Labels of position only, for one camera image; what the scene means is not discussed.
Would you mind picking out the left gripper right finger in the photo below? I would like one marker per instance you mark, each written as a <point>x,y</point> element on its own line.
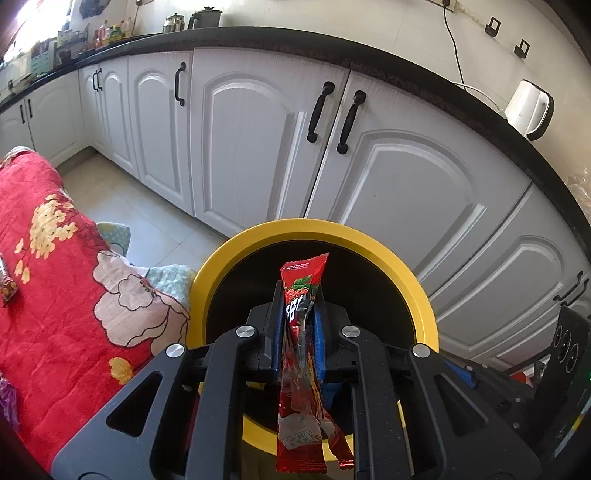
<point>412,416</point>

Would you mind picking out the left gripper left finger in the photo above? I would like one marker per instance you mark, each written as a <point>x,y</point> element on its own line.
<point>181,417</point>

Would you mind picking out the red snack wrapper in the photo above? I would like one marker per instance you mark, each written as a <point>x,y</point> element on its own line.
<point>302,421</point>

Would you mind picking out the purple candy wrapper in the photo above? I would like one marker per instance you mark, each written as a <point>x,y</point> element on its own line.
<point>8,402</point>

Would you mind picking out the yellow rimmed trash bin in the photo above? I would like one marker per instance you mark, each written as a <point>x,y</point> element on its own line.
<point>302,238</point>

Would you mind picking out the red floral tablecloth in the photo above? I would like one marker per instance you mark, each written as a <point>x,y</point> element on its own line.
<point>83,322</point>

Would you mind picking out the black countertop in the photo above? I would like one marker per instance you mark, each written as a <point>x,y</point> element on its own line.
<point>371,62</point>

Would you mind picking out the white electric kettle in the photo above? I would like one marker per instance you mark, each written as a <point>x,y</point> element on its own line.
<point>530,110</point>

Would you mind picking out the white lower cabinets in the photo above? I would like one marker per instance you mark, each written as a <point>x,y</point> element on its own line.
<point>239,137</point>

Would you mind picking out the condiment bottles group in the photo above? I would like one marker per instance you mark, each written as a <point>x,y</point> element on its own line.
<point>108,34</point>

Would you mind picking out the steel teapot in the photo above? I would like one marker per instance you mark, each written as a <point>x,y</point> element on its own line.
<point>173,23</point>

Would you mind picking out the dark green enamel pot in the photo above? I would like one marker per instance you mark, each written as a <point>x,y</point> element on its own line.
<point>209,17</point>

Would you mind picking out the black wall hook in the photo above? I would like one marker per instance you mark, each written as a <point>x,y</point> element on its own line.
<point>492,28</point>
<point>522,49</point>

